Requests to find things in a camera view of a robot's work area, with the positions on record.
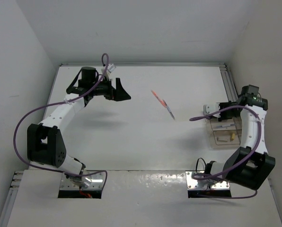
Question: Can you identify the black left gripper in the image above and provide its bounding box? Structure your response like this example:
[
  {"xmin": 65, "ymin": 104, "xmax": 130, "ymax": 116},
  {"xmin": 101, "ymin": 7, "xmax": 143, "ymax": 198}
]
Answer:
[{"xmin": 89, "ymin": 76, "xmax": 130, "ymax": 101}]

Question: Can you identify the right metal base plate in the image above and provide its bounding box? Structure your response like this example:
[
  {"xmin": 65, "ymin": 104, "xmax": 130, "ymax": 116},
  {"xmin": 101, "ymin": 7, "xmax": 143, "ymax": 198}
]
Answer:
[{"xmin": 185, "ymin": 171, "xmax": 230, "ymax": 191}]

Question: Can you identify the orange double-ended pen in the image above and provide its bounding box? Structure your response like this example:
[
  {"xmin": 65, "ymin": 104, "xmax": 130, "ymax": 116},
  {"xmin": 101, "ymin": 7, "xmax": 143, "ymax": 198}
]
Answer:
[{"xmin": 151, "ymin": 90, "xmax": 166, "ymax": 108}]

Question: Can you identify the aluminium frame rail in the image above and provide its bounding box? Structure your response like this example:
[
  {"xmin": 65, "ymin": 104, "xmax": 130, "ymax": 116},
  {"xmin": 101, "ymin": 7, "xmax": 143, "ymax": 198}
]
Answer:
[{"xmin": 60, "ymin": 62, "xmax": 226, "ymax": 67}]

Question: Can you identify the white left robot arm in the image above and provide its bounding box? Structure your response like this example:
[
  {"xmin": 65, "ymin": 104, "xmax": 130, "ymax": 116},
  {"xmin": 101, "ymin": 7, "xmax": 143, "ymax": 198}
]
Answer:
[{"xmin": 27, "ymin": 64, "xmax": 131, "ymax": 185}]

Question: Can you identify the metal base plate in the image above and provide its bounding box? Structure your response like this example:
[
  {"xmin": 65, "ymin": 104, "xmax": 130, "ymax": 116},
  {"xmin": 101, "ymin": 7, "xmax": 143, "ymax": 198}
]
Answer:
[
  {"xmin": 60, "ymin": 173, "xmax": 105, "ymax": 191},
  {"xmin": 185, "ymin": 171, "xmax": 230, "ymax": 191}
]

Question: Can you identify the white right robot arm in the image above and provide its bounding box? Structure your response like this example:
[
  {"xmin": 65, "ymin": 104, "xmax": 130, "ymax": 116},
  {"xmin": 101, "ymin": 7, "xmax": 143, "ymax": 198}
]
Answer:
[{"xmin": 190, "ymin": 85, "xmax": 275, "ymax": 191}]

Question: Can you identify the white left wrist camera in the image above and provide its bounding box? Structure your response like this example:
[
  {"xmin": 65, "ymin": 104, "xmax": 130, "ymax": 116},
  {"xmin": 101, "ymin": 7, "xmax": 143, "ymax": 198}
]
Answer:
[{"xmin": 101, "ymin": 64, "xmax": 116, "ymax": 80}]

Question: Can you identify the grey white eraser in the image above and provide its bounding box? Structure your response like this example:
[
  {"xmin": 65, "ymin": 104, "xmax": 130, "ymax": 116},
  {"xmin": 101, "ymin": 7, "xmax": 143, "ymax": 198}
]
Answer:
[{"xmin": 217, "ymin": 136, "xmax": 229, "ymax": 142}]

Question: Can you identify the clear plastic organizer tray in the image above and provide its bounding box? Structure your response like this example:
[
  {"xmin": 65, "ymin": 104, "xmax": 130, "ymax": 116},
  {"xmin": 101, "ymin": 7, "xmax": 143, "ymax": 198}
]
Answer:
[{"xmin": 205, "ymin": 108, "xmax": 242, "ymax": 149}]

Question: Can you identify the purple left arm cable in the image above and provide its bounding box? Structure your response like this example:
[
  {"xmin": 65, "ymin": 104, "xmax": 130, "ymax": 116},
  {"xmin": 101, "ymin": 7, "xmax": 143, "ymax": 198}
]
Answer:
[{"xmin": 13, "ymin": 53, "xmax": 110, "ymax": 190}]

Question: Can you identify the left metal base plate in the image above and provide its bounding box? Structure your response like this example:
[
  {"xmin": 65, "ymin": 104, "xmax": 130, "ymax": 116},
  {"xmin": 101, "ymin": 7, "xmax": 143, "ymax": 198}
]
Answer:
[{"xmin": 60, "ymin": 173, "xmax": 105, "ymax": 191}]

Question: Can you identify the purple double-ended pen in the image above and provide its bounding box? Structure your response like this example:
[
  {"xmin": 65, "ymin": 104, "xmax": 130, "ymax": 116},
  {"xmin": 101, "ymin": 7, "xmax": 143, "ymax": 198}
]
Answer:
[{"xmin": 165, "ymin": 104, "xmax": 176, "ymax": 121}]

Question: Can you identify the blue ballpoint pen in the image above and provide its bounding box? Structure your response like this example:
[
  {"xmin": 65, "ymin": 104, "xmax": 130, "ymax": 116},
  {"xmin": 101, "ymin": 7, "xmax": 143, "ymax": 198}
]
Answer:
[{"xmin": 213, "ymin": 123, "xmax": 236, "ymax": 130}]

